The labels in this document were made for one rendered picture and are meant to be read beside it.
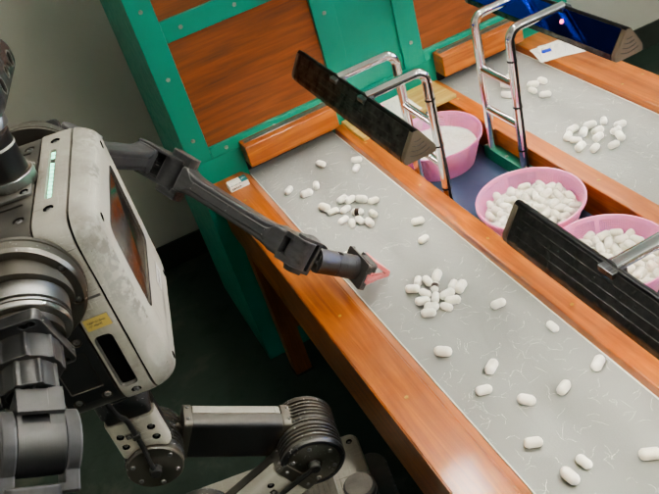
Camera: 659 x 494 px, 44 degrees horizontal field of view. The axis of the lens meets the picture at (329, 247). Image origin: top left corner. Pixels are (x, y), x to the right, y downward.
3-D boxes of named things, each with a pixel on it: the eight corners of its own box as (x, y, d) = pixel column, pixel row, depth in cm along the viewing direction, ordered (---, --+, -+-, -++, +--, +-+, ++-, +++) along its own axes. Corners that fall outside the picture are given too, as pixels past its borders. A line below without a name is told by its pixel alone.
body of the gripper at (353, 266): (356, 246, 190) (329, 240, 186) (376, 267, 181) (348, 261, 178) (346, 270, 192) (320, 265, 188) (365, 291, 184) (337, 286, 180)
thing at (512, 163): (528, 184, 218) (508, 30, 191) (484, 156, 233) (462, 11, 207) (583, 155, 222) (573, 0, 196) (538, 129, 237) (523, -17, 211)
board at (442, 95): (363, 141, 239) (363, 138, 239) (341, 124, 251) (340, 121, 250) (457, 97, 246) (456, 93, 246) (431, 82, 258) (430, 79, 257)
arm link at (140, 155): (129, 170, 196) (147, 132, 194) (177, 196, 194) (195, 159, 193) (31, 168, 152) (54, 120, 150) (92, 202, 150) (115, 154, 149)
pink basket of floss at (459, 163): (475, 189, 222) (469, 160, 217) (384, 187, 234) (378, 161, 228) (495, 136, 240) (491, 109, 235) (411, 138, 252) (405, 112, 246)
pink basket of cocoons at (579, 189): (552, 274, 187) (549, 243, 182) (459, 244, 205) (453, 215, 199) (609, 211, 200) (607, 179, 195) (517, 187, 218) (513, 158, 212)
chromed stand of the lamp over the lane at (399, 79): (401, 249, 209) (363, 97, 183) (366, 216, 225) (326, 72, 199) (462, 218, 213) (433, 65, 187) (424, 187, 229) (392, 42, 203)
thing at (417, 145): (405, 167, 171) (399, 137, 167) (292, 79, 220) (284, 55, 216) (437, 151, 173) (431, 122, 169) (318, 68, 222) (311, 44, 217)
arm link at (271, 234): (149, 186, 190) (169, 145, 188) (163, 189, 195) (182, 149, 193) (291, 278, 175) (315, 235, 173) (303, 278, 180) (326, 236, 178)
